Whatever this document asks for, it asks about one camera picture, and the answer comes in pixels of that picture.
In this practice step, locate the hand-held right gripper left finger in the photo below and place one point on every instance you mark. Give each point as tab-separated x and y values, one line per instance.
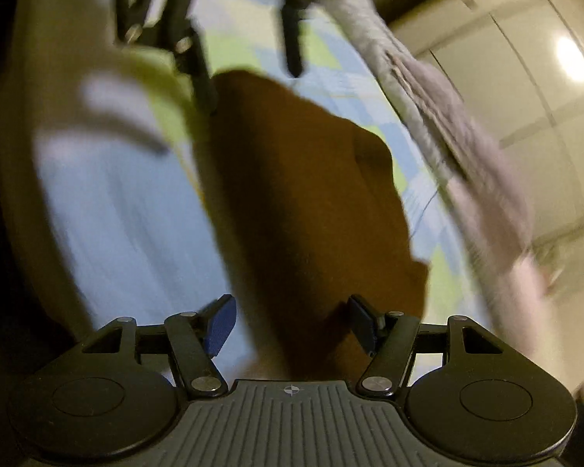
221	323

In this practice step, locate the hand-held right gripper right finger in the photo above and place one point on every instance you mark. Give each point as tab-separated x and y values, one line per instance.
362	323

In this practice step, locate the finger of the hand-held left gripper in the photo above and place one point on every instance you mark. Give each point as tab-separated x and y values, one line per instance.
292	34
194	48

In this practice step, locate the brown garment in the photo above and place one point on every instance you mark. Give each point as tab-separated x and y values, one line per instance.
297	204

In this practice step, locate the bed with checkered sheet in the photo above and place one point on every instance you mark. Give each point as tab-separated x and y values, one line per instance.
117	204

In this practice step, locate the striped white pillow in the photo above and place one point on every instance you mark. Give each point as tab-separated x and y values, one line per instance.
433	107

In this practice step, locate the cream wardrobe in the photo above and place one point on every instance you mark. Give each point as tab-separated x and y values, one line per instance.
540	107

